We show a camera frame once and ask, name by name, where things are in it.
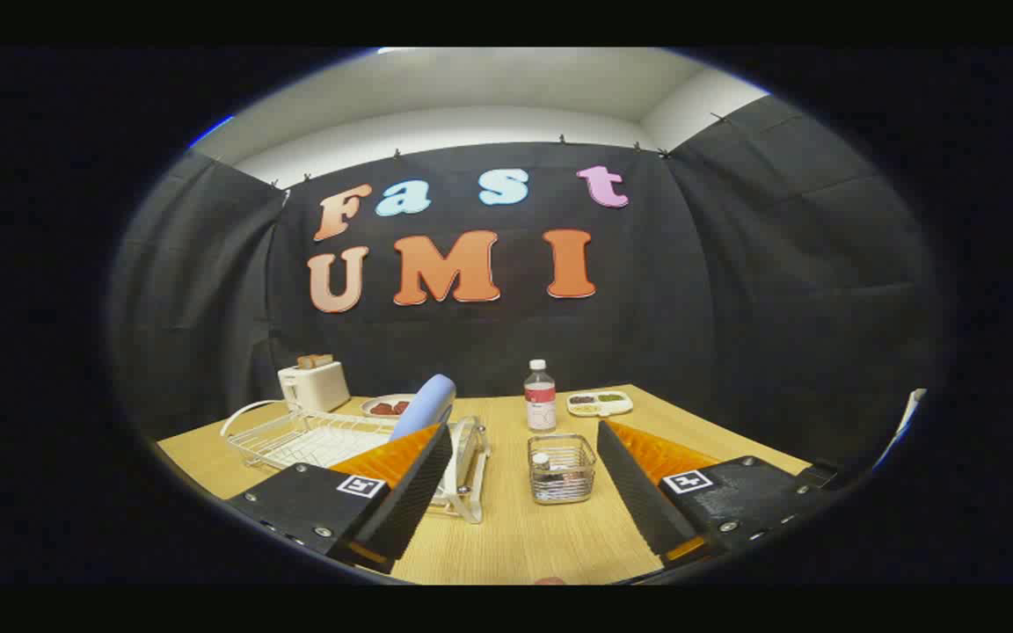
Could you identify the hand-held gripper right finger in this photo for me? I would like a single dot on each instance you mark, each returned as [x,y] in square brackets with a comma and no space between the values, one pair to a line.
[634,492]

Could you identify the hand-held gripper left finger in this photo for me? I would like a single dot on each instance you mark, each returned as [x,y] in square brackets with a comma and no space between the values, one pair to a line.
[419,492]

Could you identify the blue plate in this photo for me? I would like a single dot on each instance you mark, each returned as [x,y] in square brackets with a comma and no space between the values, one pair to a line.
[427,404]

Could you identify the white round plate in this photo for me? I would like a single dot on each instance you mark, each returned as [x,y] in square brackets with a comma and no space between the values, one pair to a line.
[375,403]

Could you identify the white divided food tray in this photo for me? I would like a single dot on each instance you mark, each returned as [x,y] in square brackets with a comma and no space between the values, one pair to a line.
[599,403]

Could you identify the clear bottle with red label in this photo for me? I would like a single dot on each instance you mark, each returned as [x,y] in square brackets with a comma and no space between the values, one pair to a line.
[540,396]

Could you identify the white toaster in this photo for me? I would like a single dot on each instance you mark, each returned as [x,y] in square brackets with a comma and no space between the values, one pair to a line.
[317,389]

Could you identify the black table clamp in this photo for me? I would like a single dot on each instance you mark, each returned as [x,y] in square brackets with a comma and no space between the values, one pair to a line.
[823,473]

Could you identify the black backdrop cloth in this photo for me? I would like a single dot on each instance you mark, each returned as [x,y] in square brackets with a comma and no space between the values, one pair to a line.
[735,290]

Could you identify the white and blue object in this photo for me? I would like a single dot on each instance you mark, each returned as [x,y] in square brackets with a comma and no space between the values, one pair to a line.
[909,413]

